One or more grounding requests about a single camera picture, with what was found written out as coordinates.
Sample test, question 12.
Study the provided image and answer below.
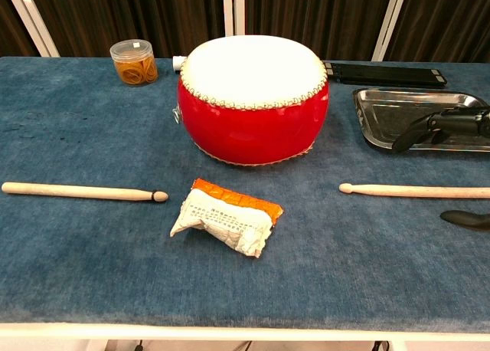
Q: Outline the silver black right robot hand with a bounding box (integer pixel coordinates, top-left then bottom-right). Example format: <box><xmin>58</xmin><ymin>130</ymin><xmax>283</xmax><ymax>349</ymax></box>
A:
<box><xmin>392</xmin><ymin>105</ymin><xmax>490</xmax><ymax>233</ymax></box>

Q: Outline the plain wooden drumstick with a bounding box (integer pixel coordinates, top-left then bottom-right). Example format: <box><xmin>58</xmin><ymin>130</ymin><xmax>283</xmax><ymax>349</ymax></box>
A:
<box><xmin>338</xmin><ymin>182</ymin><xmax>490</xmax><ymax>200</ymax></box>

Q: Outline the wooden drumstick with black band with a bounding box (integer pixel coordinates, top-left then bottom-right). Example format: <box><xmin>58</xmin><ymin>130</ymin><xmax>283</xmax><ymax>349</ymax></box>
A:
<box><xmin>1</xmin><ymin>182</ymin><xmax>169</xmax><ymax>204</ymax></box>

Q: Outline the steel rectangular tray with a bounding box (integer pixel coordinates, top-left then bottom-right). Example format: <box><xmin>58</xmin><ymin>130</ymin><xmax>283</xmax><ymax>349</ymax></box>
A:
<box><xmin>351</xmin><ymin>87</ymin><xmax>490</xmax><ymax>153</ymax></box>

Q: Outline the black flat folded stand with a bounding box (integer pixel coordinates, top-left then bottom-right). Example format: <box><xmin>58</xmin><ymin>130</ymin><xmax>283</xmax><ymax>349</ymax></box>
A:
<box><xmin>322</xmin><ymin>61</ymin><xmax>448</xmax><ymax>90</ymax></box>

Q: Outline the red drum with white head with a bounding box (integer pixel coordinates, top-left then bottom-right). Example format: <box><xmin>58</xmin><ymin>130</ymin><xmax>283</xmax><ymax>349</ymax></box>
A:
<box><xmin>171</xmin><ymin>35</ymin><xmax>331</xmax><ymax>168</ymax></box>

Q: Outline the white orange crumpled packet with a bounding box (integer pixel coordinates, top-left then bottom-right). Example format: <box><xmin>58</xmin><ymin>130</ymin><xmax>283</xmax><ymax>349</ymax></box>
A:
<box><xmin>169</xmin><ymin>178</ymin><xmax>285</xmax><ymax>259</ymax></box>

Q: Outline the clear jar of rubber bands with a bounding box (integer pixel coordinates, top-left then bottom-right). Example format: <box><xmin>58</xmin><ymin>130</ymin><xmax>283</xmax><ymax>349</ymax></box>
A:
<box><xmin>109</xmin><ymin>39</ymin><xmax>159</xmax><ymax>87</ymax></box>

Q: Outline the blue table cloth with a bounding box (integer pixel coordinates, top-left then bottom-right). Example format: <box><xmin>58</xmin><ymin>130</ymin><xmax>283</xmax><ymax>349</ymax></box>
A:
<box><xmin>0</xmin><ymin>56</ymin><xmax>490</xmax><ymax>333</ymax></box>

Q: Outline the white frame post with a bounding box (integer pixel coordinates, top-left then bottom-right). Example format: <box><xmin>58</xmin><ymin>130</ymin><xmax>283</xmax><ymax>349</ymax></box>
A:
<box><xmin>223</xmin><ymin>0</ymin><xmax>247</xmax><ymax>38</ymax></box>
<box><xmin>371</xmin><ymin>0</ymin><xmax>410</xmax><ymax>63</ymax></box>
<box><xmin>2</xmin><ymin>0</ymin><xmax>60</xmax><ymax>58</ymax></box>

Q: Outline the white table frame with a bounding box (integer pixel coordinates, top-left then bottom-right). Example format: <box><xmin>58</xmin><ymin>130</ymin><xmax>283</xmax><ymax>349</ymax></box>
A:
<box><xmin>0</xmin><ymin>322</ymin><xmax>490</xmax><ymax>351</ymax></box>

